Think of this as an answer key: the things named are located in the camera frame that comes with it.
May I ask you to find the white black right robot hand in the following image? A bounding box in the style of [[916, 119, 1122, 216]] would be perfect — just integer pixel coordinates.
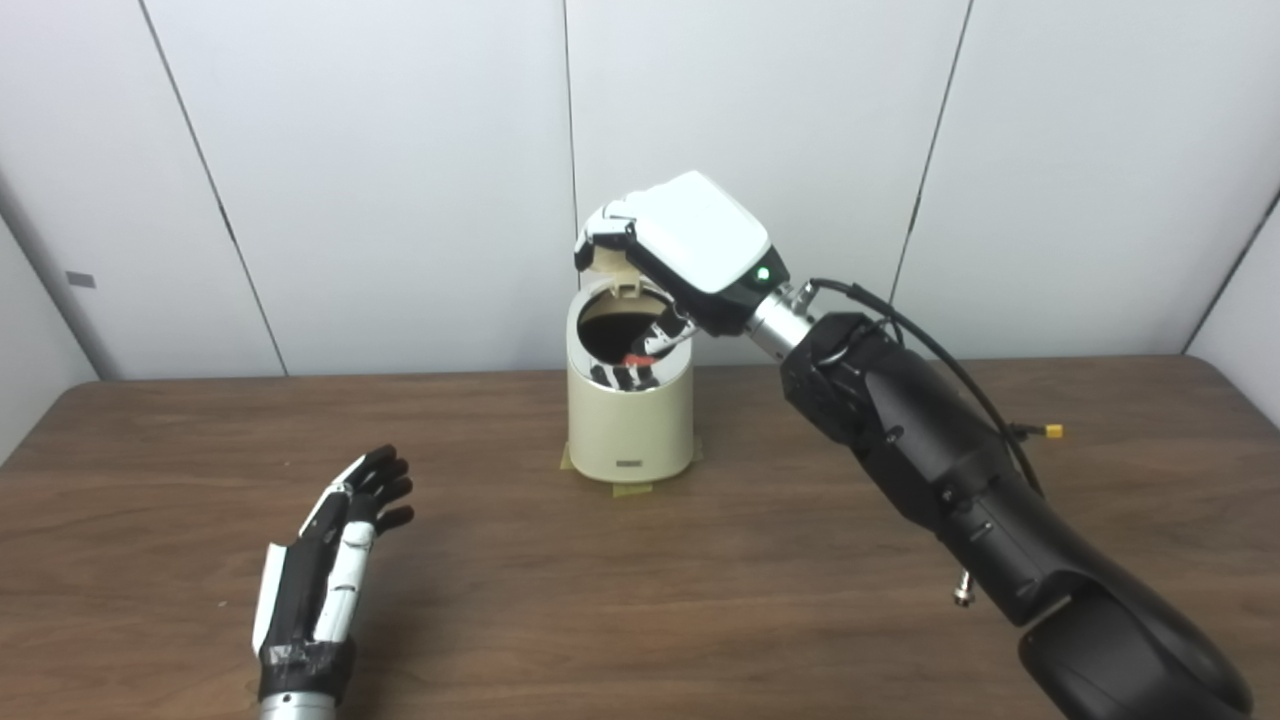
[[574, 170, 791, 363]]

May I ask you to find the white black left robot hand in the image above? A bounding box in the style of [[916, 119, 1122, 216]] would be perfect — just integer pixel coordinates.
[[252, 445, 415, 703]]

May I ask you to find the cream round bin lid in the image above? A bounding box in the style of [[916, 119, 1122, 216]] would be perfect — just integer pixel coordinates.
[[585, 242, 651, 301]]

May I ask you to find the cream-colored round bin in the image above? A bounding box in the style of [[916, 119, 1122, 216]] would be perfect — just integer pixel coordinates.
[[566, 280, 696, 484]]

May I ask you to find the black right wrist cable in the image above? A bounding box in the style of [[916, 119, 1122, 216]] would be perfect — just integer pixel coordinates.
[[800, 278, 1066, 501]]

